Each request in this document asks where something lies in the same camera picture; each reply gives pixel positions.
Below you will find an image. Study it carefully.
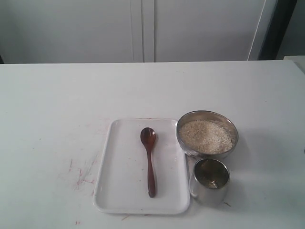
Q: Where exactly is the brown wooden spoon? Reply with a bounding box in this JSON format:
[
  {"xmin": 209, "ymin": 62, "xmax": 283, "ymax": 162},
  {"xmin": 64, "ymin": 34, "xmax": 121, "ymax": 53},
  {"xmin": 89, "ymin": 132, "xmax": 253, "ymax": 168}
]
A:
[{"xmin": 140, "ymin": 127, "xmax": 156, "ymax": 198}]

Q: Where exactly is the steel bowl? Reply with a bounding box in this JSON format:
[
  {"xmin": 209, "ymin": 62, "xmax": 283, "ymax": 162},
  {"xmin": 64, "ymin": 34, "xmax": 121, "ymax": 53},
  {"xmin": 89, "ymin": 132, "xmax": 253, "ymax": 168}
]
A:
[{"xmin": 176, "ymin": 110, "xmax": 239, "ymax": 159}]

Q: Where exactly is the stainless steel cup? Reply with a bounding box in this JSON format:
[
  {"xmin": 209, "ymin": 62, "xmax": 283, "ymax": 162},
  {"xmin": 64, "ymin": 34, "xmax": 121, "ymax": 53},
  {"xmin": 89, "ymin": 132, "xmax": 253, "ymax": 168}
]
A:
[{"xmin": 189, "ymin": 158, "xmax": 230, "ymax": 207}]

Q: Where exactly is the white plastic tray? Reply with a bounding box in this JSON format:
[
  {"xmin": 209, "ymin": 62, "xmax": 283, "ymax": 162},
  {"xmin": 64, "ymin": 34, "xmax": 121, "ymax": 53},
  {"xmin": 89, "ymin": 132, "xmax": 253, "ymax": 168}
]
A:
[{"xmin": 93, "ymin": 118, "xmax": 190, "ymax": 215}]

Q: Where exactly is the white cabinet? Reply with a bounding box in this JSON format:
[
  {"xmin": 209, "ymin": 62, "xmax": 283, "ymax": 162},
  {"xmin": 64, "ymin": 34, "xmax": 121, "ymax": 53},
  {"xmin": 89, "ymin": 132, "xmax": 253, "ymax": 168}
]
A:
[{"xmin": 0, "ymin": 0, "xmax": 276, "ymax": 63}]

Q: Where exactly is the black vertical post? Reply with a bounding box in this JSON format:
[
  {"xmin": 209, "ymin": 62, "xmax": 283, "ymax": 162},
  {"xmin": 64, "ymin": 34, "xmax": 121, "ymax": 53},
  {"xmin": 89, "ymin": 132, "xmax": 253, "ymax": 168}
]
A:
[{"xmin": 258, "ymin": 0, "xmax": 297, "ymax": 60}]

